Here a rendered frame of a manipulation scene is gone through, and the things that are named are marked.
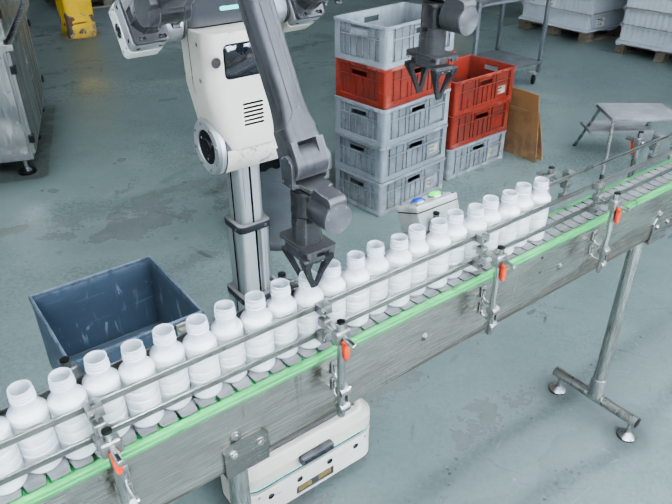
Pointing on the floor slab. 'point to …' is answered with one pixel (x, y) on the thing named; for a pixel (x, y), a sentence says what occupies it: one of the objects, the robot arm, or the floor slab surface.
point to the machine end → (19, 87)
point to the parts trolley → (500, 41)
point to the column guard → (76, 18)
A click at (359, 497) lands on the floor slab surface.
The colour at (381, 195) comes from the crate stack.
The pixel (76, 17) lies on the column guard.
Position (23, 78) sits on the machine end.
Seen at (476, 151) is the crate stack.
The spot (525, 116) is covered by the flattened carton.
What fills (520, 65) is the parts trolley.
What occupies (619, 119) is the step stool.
